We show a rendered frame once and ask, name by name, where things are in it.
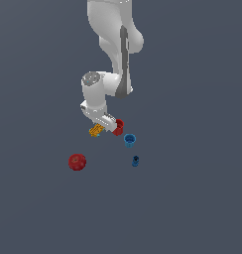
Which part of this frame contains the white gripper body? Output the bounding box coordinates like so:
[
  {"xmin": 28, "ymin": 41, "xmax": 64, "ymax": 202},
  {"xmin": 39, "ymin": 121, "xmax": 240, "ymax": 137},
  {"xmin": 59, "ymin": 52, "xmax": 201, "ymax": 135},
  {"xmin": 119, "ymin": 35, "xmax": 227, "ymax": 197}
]
[{"xmin": 79, "ymin": 100, "xmax": 117, "ymax": 131}]

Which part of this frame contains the red cup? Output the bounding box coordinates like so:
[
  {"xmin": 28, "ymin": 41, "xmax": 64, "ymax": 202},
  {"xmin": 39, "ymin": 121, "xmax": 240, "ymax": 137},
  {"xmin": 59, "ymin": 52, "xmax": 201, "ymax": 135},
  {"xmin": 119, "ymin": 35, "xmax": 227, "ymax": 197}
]
[{"xmin": 111, "ymin": 118, "xmax": 125, "ymax": 137}]

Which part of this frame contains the light blue cup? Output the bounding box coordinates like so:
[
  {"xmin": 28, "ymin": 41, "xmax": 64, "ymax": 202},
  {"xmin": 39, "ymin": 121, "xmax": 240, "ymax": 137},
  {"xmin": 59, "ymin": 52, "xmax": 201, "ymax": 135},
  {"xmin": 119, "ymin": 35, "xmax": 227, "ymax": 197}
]
[{"xmin": 123, "ymin": 133, "xmax": 138, "ymax": 149}]

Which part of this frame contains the red round apple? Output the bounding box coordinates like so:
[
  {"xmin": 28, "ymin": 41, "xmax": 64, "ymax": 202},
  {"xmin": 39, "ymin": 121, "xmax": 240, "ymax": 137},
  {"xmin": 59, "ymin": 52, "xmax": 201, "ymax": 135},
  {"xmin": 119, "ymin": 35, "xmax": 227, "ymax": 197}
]
[{"xmin": 67, "ymin": 153, "xmax": 87, "ymax": 172}]

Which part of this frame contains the orange yellow toy object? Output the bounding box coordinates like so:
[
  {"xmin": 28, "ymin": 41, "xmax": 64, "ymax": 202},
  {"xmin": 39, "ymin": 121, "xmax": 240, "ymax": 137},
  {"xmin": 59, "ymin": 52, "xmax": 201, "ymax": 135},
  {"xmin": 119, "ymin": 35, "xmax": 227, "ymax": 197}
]
[{"xmin": 88, "ymin": 123, "xmax": 105, "ymax": 139}]

